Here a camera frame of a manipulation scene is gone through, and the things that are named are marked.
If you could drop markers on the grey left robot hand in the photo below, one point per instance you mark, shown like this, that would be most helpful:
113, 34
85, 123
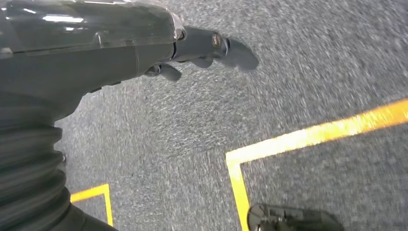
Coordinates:
79, 57

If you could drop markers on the yellow floor tape square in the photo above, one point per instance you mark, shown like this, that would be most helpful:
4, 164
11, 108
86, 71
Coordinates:
306, 135

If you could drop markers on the black robot foot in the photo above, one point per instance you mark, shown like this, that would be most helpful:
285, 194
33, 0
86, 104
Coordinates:
287, 220

